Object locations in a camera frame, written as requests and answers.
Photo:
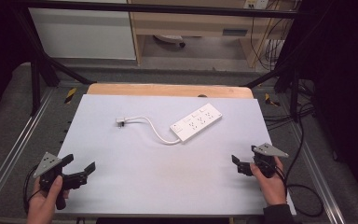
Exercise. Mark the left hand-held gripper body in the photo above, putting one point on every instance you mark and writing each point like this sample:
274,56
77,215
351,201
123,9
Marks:
47,164

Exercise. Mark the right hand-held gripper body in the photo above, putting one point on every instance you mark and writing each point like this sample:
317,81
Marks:
265,161

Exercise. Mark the person's right hand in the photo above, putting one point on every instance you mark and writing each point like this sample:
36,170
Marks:
272,186

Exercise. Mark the person's left hand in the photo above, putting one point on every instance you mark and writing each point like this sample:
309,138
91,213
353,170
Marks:
45,202

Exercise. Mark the yellow black floor tape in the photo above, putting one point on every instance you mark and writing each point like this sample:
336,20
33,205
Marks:
70,95
270,100

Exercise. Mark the white power strip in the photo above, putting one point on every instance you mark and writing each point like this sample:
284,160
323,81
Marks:
196,122

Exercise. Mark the white plug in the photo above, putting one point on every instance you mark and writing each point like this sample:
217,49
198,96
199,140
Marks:
120,122

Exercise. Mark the white table mat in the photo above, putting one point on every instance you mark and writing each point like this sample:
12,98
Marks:
167,174

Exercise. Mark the wooden table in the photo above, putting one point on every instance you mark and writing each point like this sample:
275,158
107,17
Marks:
167,90

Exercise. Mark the black curtain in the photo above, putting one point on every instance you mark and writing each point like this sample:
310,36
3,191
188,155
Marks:
345,93
0,46

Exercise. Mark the white cabinet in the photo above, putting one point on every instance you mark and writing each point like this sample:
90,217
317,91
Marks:
84,32

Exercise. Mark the white chair base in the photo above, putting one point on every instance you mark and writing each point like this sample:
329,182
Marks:
171,39

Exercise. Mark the light wooden desk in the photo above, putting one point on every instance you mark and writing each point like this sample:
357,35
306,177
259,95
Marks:
199,23

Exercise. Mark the aluminium floor rail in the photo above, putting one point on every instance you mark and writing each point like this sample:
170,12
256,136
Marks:
15,149
317,177

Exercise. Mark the white wall socket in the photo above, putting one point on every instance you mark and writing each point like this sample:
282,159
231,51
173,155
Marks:
256,3

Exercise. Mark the black metal frame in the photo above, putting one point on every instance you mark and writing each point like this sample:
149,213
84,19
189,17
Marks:
155,8

